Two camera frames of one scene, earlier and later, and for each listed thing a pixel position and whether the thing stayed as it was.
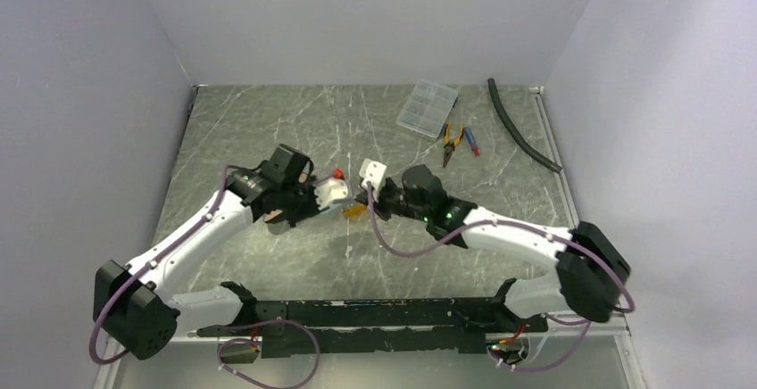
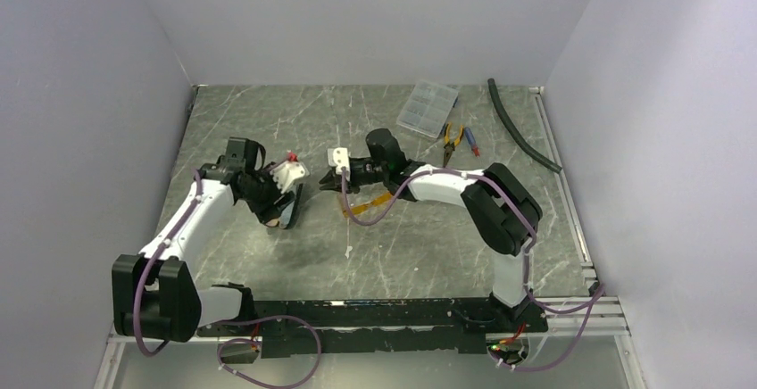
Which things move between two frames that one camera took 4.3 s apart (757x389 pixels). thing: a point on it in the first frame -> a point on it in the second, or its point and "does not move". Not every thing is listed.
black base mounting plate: (437, 325) does not move
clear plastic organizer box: (428, 108) does not move
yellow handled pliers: (449, 146) does not move
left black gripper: (312, 208) -> (268, 209)
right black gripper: (378, 202) -> (332, 181)
